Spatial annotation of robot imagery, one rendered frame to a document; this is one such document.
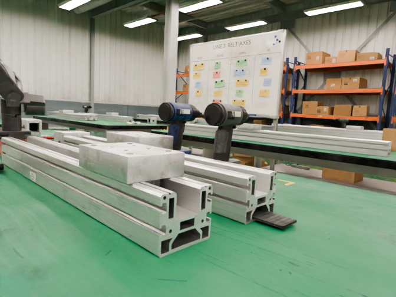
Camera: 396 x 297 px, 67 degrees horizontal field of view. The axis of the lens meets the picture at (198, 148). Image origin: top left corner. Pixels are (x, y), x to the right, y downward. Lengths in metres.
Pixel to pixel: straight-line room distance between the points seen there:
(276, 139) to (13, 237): 1.87
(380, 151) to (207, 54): 2.95
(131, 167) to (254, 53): 3.50
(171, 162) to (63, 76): 12.60
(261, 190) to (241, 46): 3.48
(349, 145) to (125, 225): 1.68
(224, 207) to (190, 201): 0.13
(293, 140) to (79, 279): 1.87
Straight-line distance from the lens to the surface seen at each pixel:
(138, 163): 0.44
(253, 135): 2.25
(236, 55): 4.03
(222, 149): 0.77
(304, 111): 10.89
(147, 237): 0.43
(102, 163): 0.50
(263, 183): 0.60
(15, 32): 12.69
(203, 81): 4.34
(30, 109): 1.16
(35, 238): 0.51
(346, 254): 0.51
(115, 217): 0.49
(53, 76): 12.89
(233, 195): 0.55
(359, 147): 1.99
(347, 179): 4.11
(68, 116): 4.73
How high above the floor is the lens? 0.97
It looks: 7 degrees down
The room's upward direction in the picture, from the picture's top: 3 degrees clockwise
